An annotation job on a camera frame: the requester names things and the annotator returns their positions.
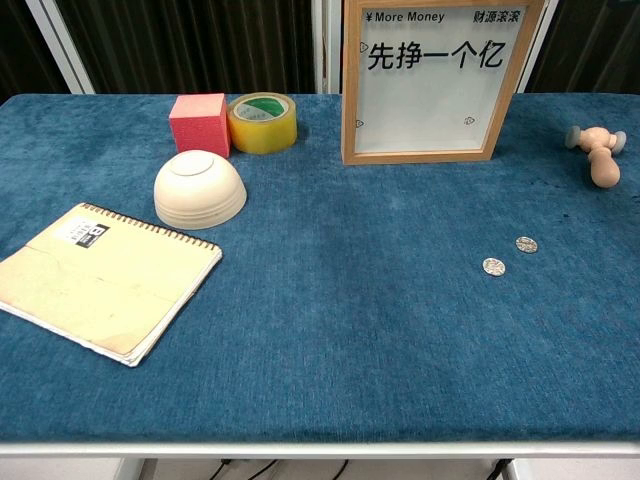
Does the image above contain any blue table mat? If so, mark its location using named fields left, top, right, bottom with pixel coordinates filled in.
left=0, top=92, right=640, bottom=444

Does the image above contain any yellow packing tape roll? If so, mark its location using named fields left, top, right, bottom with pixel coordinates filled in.
left=226, top=91, right=299, bottom=155

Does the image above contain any cream upturned bowl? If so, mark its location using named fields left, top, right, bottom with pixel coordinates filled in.
left=152, top=149, right=249, bottom=231

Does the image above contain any red foam cube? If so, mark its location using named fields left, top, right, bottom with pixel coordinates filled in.
left=168, top=92, right=232, bottom=159

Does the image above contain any beige spiral notebook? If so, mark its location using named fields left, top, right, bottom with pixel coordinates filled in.
left=0, top=201, right=224, bottom=369

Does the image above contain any black pleated curtain panel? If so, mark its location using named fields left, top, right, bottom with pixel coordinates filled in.
left=527, top=0, right=640, bottom=95
left=53, top=0, right=317, bottom=95
left=0, top=0, right=69, bottom=101

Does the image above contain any wooden toy hammer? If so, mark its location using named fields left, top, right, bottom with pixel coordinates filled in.
left=564, top=124, right=628, bottom=190

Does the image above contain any wooden framed coin bank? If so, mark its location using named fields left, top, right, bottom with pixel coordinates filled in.
left=340, top=0, right=546, bottom=166

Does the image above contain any white partition post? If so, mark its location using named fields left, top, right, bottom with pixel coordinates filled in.
left=312, top=0, right=346, bottom=95
left=24, top=0, right=96, bottom=95
left=513, top=0, right=560, bottom=95

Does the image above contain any white table frame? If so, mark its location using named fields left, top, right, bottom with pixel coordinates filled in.
left=0, top=439, right=640, bottom=480

